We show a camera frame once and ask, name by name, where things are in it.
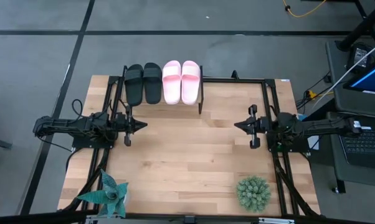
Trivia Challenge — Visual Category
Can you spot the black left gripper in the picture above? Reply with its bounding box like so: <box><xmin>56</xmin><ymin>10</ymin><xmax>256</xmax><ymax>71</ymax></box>
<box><xmin>114</xmin><ymin>105</ymin><xmax>148</xmax><ymax>147</ymax></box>

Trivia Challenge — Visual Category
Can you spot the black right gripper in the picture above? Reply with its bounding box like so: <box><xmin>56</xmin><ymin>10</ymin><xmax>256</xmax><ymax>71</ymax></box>
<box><xmin>234</xmin><ymin>105</ymin><xmax>271</xmax><ymax>149</ymax></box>

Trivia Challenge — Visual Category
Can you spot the black slide sandal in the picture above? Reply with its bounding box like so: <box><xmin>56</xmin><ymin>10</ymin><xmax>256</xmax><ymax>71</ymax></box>
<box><xmin>123</xmin><ymin>63</ymin><xmax>145</xmax><ymax>108</ymax></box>
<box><xmin>143</xmin><ymin>62</ymin><xmax>163</xmax><ymax>105</ymax></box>

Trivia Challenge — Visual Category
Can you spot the pink slide sandal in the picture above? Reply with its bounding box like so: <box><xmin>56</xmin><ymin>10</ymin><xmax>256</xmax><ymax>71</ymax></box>
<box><xmin>181</xmin><ymin>60</ymin><xmax>202</xmax><ymax>106</ymax></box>
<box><xmin>161</xmin><ymin>60</ymin><xmax>183</xmax><ymax>105</ymax></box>

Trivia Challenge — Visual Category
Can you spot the round green potted succulent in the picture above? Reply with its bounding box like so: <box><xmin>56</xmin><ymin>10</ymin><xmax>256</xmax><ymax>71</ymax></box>
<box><xmin>235</xmin><ymin>175</ymin><xmax>272</xmax><ymax>214</ymax></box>

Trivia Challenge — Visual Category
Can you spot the yellow plug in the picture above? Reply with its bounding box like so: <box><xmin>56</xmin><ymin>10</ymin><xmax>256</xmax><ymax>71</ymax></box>
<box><xmin>305</xmin><ymin>90</ymin><xmax>335</xmax><ymax>98</ymax></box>

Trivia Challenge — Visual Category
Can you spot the teal spiky artificial plant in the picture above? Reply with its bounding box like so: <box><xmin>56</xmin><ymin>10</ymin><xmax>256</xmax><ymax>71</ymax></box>
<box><xmin>77</xmin><ymin>169</ymin><xmax>130</xmax><ymax>220</ymax></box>

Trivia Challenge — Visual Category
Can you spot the black laptop keyboard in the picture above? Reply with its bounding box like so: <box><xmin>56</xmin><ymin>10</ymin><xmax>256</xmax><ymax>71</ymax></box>
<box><xmin>339</xmin><ymin>126</ymin><xmax>375</xmax><ymax>171</ymax></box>

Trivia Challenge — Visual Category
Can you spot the black power adapter with label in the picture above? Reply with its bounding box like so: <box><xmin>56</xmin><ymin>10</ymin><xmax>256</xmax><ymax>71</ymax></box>
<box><xmin>346</xmin><ymin>42</ymin><xmax>375</xmax><ymax>74</ymax></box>

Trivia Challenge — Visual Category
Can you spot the dark monitor with blue streak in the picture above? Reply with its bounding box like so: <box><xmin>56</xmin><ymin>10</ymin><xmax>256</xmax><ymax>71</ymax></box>
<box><xmin>343</xmin><ymin>52</ymin><xmax>375</xmax><ymax>97</ymax></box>

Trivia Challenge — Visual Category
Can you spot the black stand leg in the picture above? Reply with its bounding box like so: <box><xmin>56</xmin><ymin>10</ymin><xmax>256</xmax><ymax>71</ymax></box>
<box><xmin>335</xmin><ymin>0</ymin><xmax>375</xmax><ymax>52</ymax></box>

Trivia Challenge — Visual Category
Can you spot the black aluminium table frame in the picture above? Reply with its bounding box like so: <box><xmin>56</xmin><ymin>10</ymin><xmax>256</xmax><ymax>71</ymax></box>
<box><xmin>0</xmin><ymin>70</ymin><xmax>375</xmax><ymax>224</ymax></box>

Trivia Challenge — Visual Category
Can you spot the wooden shelf with black frame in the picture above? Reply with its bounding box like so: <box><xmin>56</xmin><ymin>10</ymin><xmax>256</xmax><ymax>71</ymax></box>
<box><xmin>118</xmin><ymin>64</ymin><xmax>205</xmax><ymax>115</ymax></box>

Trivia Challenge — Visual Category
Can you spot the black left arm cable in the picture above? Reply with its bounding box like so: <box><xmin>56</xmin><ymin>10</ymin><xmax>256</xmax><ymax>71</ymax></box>
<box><xmin>70</xmin><ymin>98</ymin><xmax>92</xmax><ymax>119</ymax></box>

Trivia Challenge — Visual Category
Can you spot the silver metal bracket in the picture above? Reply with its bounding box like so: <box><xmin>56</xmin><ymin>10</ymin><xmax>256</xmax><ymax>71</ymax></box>
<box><xmin>257</xmin><ymin>217</ymin><xmax>296</xmax><ymax>224</ymax></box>

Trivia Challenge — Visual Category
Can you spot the yellow cable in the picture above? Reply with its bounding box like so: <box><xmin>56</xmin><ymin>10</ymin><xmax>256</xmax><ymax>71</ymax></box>
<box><xmin>282</xmin><ymin>0</ymin><xmax>328</xmax><ymax>19</ymax></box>

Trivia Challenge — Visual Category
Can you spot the white cable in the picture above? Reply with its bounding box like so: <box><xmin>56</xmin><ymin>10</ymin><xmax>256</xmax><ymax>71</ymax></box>
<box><xmin>312</xmin><ymin>37</ymin><xmax>375</xmax><ymax>108</ymax></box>

